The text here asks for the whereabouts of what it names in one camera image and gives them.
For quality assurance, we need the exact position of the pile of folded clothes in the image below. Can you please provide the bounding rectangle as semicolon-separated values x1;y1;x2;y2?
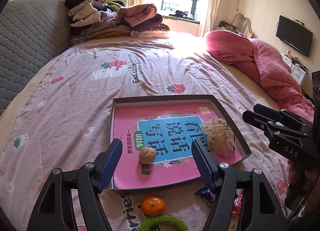
65;0;170;46

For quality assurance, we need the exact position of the white drawer cabinet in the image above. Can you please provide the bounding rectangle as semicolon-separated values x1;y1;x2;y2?
281;54;309;86

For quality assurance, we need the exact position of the brown walnut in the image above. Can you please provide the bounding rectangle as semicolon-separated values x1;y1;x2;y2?
138;147;156;165

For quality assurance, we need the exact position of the green fuzzy ring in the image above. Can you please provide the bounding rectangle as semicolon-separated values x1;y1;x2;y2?
137;215;189;231

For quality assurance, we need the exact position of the orange tangerine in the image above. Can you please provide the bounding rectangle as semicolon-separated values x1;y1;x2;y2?
140;195;167;216

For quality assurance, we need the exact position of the grey quilted headboard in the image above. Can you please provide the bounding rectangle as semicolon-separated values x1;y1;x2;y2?
1;0;71;111

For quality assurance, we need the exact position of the beige mesh bag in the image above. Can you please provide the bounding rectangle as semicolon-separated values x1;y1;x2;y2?
200;119;236;158

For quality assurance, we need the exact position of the pink quilted blanket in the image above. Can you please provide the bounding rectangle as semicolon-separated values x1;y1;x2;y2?
204;30;315;122

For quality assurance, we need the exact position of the black wall television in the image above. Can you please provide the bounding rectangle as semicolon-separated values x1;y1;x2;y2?
276;15;313;57

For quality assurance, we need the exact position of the blue biscuit packet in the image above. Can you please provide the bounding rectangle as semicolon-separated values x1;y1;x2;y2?
194;188;216;208

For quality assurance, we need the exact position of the shallow grey cardboard box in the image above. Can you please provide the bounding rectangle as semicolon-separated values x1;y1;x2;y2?
109;95;251;190

